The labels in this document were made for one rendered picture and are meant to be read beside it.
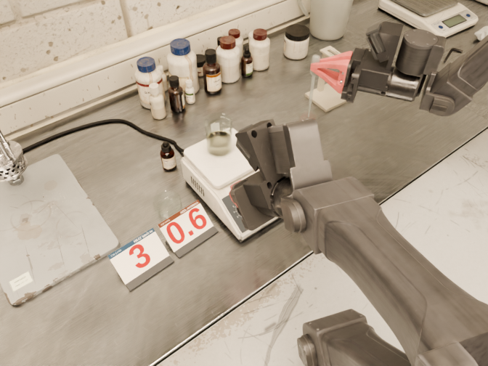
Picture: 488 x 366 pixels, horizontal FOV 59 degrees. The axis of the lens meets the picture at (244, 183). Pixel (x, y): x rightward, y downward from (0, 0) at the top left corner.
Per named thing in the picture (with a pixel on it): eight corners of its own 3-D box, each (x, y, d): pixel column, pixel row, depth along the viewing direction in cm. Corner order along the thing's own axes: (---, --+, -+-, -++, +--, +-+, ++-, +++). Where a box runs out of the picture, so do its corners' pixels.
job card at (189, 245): (218, 232, 81) (217, 218, 78) (179, 258, 77) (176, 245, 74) (199, 212, 84) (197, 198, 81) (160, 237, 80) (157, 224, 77)
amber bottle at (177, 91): (175, 115, 104) (171, 84, 97) (168, 107, 106) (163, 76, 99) (188, 109, 105) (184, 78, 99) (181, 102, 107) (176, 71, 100)
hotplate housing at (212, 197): (293, 211, 84) (297, 184, 78) (240, 245, 79) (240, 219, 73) (227, 149, 96) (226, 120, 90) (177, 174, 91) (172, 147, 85)
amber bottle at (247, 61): (239, 75, 115) (239, 49, 109) (244, 70, 116) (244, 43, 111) (249, 78, 114) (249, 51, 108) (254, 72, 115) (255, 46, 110)
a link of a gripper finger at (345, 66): (309, 57, 82) (358, 67, 79) (319, 38, 86) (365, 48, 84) (306, 87, 87) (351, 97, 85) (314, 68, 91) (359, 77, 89)
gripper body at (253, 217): (226, 190, 61) (251, 194, 54) (282, 160, 65) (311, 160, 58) (244, 230, 62) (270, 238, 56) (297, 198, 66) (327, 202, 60)
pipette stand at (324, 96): (349, 100, 107) (360, 55, 98) (325, 112, 104) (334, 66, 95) (327, 85, 112) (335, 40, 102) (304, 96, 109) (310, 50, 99)
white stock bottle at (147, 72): (139, 96, 109) (130, 55, 100) (164, 92, 110) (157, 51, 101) (141, 111, 105) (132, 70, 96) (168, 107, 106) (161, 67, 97)
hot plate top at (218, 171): (268, 162, 82) (268, 158, 81) (216, 191, 77) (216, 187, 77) (231, 128, 89) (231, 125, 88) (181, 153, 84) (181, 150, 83)
